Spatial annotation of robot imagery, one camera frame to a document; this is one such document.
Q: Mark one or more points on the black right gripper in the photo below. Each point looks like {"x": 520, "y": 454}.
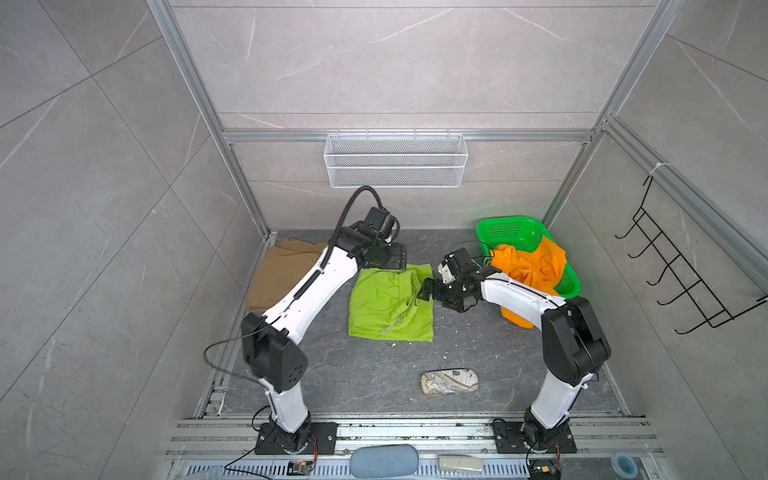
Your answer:
{"x": 437, "y": 284}

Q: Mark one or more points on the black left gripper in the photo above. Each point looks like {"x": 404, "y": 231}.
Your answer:
{"x": 398, "y": 255}

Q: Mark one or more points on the lime green shorts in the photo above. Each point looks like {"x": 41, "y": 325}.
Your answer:
{"x": 384, "y": 305}

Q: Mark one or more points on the tan khaki shorts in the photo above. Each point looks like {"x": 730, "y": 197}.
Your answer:
{"x": 283, "y": 266}

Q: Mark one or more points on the orange shorts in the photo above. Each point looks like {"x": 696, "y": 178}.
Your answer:
{"x": 541, "y": 269}

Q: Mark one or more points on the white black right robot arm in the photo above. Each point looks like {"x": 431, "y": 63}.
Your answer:
{"x": 574, "y": 346}

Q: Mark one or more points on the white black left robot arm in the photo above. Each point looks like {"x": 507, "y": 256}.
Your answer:
{"x": 365, "y": 237}

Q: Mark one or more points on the patterned folded cloth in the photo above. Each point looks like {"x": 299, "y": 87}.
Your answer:
{"x": 449, "y": 381}

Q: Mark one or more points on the green plastic basket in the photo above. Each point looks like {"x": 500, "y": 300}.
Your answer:
{"x": 525, "y": 234}

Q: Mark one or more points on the blue grey oval pad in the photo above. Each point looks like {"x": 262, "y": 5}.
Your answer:
{"x": 386, "y": 461}

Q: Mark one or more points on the small electronics board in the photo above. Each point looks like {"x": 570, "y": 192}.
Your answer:
{"x": 301, "y": 468}

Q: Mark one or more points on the blue tape roll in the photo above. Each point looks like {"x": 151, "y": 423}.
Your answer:
{"x": 625, "y": 466}

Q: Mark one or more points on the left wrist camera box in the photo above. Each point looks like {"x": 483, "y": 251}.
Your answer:
{"x": 382, "y": 222}

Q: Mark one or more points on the white wire mesh basket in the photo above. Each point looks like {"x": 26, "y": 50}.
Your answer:
{"x": 395, "y": 160}

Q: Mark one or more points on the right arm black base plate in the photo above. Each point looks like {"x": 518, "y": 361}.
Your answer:
{"x": 530, "y": 437}

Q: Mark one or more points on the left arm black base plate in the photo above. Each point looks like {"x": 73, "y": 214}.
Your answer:
{"x": 320, "y": 437}

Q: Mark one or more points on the black wire hook rack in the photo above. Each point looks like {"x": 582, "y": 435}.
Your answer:
{"x": 710, "y": 309}

